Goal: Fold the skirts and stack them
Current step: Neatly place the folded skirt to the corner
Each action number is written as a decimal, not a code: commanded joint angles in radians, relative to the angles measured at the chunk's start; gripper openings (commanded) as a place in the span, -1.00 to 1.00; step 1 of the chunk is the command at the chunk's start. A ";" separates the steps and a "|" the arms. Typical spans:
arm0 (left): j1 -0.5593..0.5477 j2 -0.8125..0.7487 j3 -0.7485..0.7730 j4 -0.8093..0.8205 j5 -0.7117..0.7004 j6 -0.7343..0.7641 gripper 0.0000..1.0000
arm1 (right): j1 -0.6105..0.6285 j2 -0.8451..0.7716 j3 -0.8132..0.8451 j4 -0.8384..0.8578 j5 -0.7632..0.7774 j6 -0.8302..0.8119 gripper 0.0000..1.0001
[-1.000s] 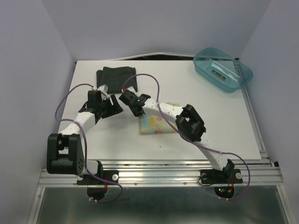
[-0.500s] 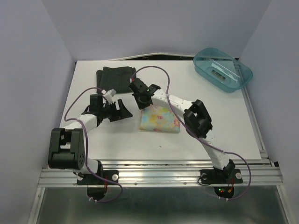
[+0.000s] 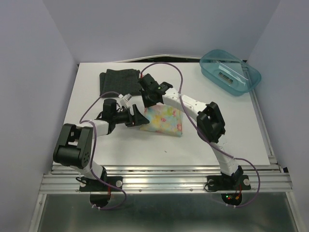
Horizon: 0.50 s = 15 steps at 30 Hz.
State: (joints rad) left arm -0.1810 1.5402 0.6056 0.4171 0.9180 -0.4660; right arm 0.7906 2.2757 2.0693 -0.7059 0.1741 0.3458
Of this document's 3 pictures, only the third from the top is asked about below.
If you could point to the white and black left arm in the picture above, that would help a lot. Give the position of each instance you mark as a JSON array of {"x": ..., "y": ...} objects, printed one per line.
[{"x": 76, "y": 144}]

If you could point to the dark dotted skirt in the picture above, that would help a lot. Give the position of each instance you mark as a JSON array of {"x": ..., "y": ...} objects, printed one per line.
[{"x": 120, "y": 81}]

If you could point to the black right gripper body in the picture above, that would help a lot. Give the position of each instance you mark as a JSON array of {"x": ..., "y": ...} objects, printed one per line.
[{"x": 147, "y": 101}]

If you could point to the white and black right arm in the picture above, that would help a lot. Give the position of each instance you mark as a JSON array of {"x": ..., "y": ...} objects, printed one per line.
[{"x": 206, "y": 118}]

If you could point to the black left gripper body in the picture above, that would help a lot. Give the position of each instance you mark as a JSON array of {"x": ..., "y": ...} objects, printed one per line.
[{"x": 124, "y": 117}]

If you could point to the teal plastic basket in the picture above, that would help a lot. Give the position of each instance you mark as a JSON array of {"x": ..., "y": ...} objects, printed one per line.
[{"x": 229, "y": 72}]

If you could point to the metal lower shelf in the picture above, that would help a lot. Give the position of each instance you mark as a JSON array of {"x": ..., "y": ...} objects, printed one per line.
[{"x": 270, "y": 212}]

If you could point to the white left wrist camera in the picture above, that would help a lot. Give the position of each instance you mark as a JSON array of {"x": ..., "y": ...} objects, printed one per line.
[{"x": 126, "y": 100}]

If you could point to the pastel floral skirt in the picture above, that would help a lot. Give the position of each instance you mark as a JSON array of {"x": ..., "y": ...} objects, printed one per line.
[{"x": 163, "y": 119}]

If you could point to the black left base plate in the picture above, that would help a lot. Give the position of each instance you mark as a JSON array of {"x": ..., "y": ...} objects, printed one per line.
[{"x": 90, "y": 185}]

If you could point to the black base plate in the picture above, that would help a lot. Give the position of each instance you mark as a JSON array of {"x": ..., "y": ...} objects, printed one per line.
[
  {"x": 90, "y": 185},
  {"x": 219, "y": 183}
]

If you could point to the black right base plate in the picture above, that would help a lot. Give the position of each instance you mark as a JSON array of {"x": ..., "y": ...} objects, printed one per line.
[{"x": 219, "y": 183}]

